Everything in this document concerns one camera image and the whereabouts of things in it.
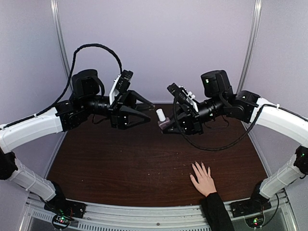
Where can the left aluminium corner post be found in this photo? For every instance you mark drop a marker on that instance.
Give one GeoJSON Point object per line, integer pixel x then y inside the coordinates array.
{"type": "Point", "coordinates": [57, 22]}

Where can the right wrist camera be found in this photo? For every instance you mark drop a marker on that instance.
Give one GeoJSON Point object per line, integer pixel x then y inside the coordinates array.
{"type": "Point", "coordinates": [183, 96]}

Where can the aluminium corner post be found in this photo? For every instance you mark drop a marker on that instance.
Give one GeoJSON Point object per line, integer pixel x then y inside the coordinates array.
{"type": "Point", "coordinates": [57, 22]}
{"type": "Point", "coordinates": [251, 43]}

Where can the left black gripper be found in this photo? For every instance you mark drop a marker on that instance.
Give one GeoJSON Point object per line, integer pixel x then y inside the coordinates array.
{"type": "Point", "coordinates": [120, 117]}

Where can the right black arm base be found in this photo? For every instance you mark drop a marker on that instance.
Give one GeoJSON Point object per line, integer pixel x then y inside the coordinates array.
{"type": "Point", "coordinates": [255, 204]}

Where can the purple nail polish bottle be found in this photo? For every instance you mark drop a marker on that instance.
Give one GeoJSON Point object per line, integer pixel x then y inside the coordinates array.
{"type": "Point", "coordinates": [164, 124]}

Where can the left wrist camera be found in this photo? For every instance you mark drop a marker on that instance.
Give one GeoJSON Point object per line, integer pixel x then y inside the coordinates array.
{"type": "Point", "coordinates": [120, 85]}

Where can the aluminium front rail frame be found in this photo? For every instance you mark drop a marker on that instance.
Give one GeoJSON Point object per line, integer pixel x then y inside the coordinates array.
{"type": "Point", "coordinates": [100, 217]}

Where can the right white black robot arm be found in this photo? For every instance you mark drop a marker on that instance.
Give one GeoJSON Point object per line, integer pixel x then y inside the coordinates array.
{"type": "Point", "coordinates": [254, 110]}

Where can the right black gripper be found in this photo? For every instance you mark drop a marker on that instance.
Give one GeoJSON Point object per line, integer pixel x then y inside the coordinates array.
{"type": "Point", "coordinates": [189, 119]}

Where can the black sleeved forearm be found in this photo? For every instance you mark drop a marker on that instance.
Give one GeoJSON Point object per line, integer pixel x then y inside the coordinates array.
{"type": "Point", "coordinates": [216, 214]}

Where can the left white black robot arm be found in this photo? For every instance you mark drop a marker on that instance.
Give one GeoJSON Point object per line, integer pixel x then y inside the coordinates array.
{"type": "Point", "coordinates": [87, 99]}

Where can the white nail polish cap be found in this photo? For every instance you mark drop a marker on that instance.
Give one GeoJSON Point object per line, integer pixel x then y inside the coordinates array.
{"type": "Point", "coordinates": [161, 115]}

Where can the left green circuit board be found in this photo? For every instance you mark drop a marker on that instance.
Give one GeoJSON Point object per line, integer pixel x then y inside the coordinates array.
{"type": "Point", "coordinates": [61, 221]}

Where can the person's bare hand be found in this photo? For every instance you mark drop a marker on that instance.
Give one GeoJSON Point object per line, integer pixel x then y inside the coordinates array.
{"type": "Point", "coordinates": [202, 181]}

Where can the green circuit board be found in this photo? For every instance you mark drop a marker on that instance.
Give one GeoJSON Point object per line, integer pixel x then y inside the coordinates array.
{"type": "Point", "coordinates": [255, 222]}
{"type": "Point", "coordinates": [61, 221]}

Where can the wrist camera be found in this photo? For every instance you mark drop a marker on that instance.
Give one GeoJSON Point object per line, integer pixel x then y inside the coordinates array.
{"type": "Point", "coordinates": [183, 96]}
{"type": "Point", "coordinates": [120, 85]}

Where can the right green circuit board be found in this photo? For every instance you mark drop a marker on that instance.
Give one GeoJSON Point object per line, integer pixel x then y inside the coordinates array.
{"type": "Point", "coordinates": [255, 222]}

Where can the right aluminium corner post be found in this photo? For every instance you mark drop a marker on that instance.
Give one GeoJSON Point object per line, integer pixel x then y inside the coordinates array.
{"type": "Point", "coordinates": [251, 43]}

